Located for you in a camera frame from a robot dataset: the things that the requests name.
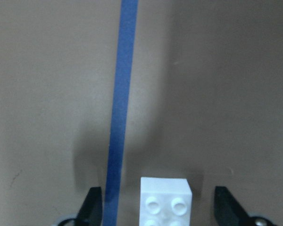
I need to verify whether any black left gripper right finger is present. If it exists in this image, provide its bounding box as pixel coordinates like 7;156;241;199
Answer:
214;186;250;226

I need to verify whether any brown paper table cover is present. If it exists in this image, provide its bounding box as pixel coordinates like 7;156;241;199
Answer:
0;0;283;226

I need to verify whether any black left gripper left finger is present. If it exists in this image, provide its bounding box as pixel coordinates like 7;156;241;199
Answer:
74;187;102;226

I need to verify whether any white block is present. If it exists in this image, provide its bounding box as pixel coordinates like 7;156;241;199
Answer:
139;177;192;226

